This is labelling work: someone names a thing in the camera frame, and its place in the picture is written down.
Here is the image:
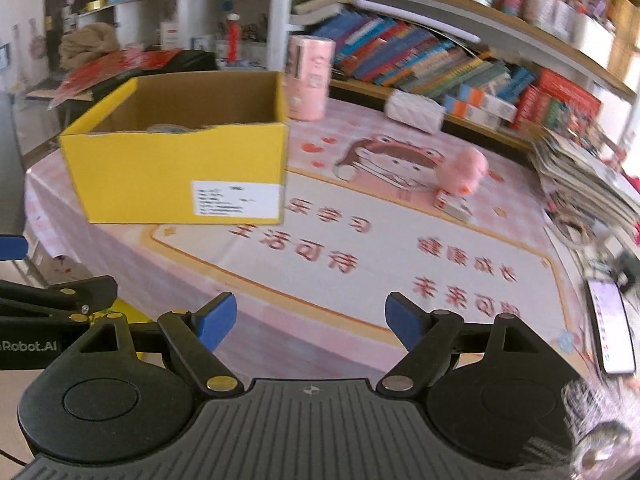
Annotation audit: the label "red paper sheets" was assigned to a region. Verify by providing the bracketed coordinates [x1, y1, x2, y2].
[50, 49, 183, 106]

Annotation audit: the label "red tassel ornament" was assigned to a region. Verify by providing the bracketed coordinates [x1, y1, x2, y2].
[226, 15, 241, 61]

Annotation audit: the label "black bag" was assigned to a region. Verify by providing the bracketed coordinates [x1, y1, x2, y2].
[160, 50, 218, 77]

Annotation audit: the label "yellow cardboard box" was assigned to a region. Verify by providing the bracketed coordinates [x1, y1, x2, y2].
[58, 71, 291, 225]

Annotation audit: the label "beige book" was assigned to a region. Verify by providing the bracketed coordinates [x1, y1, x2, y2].
[290, 0, 353, 26]

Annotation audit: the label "white shelf unit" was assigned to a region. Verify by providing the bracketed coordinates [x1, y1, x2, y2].
[75, 0, 640, 106]

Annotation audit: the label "stack of blue orange boxes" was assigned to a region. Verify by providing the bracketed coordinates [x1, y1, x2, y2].
[442, 82, 518, 131]

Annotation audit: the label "white quilted tissue box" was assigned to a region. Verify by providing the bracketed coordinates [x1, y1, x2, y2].
[384, 89, 446, 134]

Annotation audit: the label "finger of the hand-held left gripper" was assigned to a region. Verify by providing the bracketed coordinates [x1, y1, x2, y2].
[0, 275, 119, 322]
[0, 234, 29, 262]

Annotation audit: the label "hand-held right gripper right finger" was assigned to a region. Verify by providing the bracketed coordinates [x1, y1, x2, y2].
[375, 291, 546, 397]

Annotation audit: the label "pink printed tablecloth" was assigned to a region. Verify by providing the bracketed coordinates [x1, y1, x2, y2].
[25, 95, 640, 480]

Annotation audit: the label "smartphone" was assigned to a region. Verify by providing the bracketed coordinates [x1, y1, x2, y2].
[586, 278, 637, 376]

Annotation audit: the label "stack of magazines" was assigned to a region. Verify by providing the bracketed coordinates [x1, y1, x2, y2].
[530, 125, 640, 247]

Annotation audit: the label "beige cloth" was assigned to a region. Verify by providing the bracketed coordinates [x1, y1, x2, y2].
[59, 22, 118, 68]

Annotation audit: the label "pink cartoon box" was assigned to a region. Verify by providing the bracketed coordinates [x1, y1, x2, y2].
[285, 35, 336, 121]

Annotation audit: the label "red book set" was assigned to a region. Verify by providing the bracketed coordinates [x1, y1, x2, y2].
[515, 67, 603, 136]

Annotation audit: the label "row of colourful books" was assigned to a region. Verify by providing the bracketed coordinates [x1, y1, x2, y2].
[320, 10, 536, 101]

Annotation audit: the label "small red white box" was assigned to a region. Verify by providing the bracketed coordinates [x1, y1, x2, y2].
[432, 189, 475, 222]

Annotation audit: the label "pink plush pig toy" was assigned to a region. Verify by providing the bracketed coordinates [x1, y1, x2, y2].
[435, 147, 490, 196]

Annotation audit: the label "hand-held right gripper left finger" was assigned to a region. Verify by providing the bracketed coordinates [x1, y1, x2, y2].
[75, 291, 244, 397]

